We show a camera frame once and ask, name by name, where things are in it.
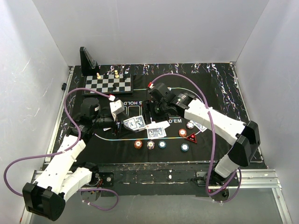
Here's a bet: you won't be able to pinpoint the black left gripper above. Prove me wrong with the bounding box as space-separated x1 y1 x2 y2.
93 112 135 138

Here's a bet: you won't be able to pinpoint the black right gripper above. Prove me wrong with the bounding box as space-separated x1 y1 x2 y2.
141 100 169 126

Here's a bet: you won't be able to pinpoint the blue playing card box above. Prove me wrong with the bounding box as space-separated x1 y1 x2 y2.
123 115 146 132

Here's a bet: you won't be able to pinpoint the orange red chip stack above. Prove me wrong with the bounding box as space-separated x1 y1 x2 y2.
134 140 142 149

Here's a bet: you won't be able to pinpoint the face-down community card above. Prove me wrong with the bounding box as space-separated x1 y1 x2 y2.
147 127 166 139

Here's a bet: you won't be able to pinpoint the orange chips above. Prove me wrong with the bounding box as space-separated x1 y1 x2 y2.
178 129 187 137

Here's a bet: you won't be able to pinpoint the pink blue chip stack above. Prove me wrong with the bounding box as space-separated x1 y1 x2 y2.
147 140 155 150

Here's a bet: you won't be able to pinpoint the green blue chip stack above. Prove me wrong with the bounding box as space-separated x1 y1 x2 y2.
158 141 166 149

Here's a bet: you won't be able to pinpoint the red black triangular all-in marker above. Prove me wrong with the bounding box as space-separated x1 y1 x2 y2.
185 133 197 143

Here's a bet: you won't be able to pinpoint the green chips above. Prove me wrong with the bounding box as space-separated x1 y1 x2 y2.
180 143 189 152

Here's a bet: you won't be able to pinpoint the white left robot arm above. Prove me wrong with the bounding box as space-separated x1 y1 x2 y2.
22 98 124 221

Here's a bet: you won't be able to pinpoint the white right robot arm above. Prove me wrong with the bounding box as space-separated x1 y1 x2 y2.
143 83 260 186

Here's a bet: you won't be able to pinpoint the black poker table mat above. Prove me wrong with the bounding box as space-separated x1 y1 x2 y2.
77 73 230 164

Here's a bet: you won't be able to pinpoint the black white chessboard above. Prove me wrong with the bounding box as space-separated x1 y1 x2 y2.
83 74 134 96

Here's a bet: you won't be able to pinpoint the black marbled table cover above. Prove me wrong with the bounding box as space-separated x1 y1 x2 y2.
63 62 264 163

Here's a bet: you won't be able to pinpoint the black triangular stand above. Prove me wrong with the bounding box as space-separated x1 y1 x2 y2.
79 47 100 76

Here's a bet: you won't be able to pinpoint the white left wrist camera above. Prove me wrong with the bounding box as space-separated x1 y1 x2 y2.
110 99 125 121

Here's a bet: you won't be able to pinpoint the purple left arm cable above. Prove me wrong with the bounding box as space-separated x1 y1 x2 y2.
3 88 116 196

